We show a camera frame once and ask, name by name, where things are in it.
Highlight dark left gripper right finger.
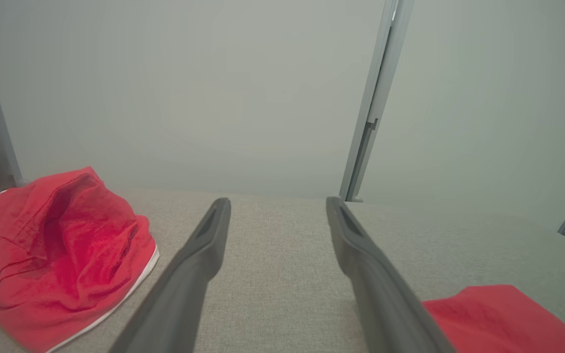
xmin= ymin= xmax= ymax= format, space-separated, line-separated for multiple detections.
xmin=326 ymin=196 xmax=455 ymax=353

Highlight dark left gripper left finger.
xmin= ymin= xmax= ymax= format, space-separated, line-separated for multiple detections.
xmin=108 ymin=198 xmax=231 ymax=353

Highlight red shorts with striped trim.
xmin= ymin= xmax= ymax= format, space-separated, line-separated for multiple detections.
xmin=422 ymin=284 xmax=565 ymax=353

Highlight red and white jersey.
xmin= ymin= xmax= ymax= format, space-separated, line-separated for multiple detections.
xmin=0 ymin=167 xmax=160 ymax=353

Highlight grey partition post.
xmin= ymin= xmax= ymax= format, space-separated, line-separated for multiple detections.
xmin=339 ymin=0 xmax=398 ymax=202
xmin=349 ymin=0 xmax=415 ymax=202

